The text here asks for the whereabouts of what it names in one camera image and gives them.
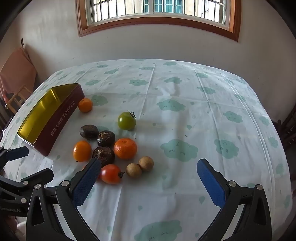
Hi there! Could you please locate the red tomato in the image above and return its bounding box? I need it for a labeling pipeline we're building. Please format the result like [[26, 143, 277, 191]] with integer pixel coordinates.
[[99, 164, 125, 185]]

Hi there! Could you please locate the orange yellow tomato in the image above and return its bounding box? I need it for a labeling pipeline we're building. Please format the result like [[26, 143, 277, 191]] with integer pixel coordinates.
[[73, 141, 92, 162]]

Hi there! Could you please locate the dark cracked passion fruit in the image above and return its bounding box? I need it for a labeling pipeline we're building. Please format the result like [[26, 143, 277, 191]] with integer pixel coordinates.
[[92, 147, 115, 167]]

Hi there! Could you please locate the dark smooth passion fruit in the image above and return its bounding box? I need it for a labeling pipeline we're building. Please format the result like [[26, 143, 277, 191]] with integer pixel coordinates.
[[79, 125, 99, 140]]

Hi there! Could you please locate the dark wrinkled passion fruit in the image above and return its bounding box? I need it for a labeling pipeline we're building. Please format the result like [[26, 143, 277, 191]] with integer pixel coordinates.
[[96, 131, 115, 147]]

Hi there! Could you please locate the large mandarin orange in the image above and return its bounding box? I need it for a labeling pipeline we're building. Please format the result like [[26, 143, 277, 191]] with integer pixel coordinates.
[[114, 138, 137, 160]]

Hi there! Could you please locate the small mandarin orange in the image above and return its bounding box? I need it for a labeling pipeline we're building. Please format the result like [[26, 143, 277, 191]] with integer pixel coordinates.
[[78, 98, 93, 113]]

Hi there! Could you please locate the green tomato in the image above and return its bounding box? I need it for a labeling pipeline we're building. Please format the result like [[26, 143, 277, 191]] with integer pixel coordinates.
[[117, 111, 137, 131]]

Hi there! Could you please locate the red gold toffee tin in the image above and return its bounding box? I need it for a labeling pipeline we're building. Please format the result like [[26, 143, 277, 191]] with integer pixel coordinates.
[[17, 83, 85, 157]]

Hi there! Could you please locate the pink cloth on chair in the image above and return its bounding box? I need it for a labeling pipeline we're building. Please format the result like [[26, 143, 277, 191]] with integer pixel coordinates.
[[1, 47, 37, 103]]

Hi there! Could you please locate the dark wooden chair right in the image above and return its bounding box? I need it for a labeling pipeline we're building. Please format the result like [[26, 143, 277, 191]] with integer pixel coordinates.
[[276, 106, 296, 151]]

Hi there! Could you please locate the cloud print tablecloth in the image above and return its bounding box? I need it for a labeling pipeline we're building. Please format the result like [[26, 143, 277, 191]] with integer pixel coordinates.
[[1, 59, 292, 240]]

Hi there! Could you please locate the wooden framed window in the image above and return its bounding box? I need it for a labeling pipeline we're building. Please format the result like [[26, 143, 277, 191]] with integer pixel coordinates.
[[75, 1, 242, 41]]

